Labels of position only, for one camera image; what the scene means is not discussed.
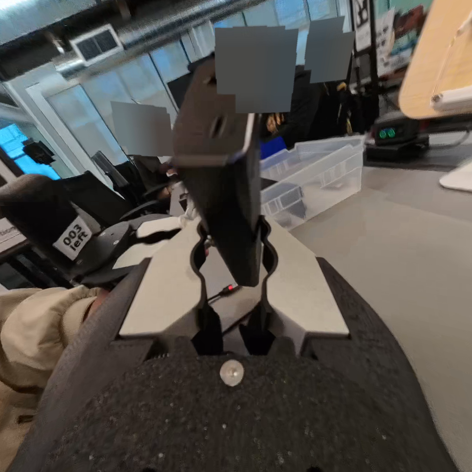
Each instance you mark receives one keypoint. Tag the wall poster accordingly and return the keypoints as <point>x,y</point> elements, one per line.
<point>402,33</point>

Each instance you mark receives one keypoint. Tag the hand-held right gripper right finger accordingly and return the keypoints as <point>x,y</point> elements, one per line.
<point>306,295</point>

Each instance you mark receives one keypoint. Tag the blue box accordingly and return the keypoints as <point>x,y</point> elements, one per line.
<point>272,147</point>

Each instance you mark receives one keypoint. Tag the clear plastic bin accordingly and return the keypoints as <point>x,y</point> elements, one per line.
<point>332,166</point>

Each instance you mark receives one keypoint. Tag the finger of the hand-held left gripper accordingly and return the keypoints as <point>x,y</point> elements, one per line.
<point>136,256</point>
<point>158,226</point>

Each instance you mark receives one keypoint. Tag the white air vent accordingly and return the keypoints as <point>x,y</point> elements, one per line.
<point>96,43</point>

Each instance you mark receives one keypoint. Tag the black device with green lights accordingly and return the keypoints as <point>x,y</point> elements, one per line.
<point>396,134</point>

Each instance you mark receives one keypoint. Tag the black power bank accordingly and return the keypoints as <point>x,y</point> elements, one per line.
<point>221,184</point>

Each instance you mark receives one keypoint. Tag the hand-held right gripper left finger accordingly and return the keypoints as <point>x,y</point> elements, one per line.
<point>166,295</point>

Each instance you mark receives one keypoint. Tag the wooden board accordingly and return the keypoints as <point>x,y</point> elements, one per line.
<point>431,55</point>

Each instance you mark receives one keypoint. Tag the black office chair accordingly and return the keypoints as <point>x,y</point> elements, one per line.
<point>110,184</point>

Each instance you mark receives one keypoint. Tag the person's left forearm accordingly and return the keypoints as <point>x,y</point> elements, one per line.
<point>33,350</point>

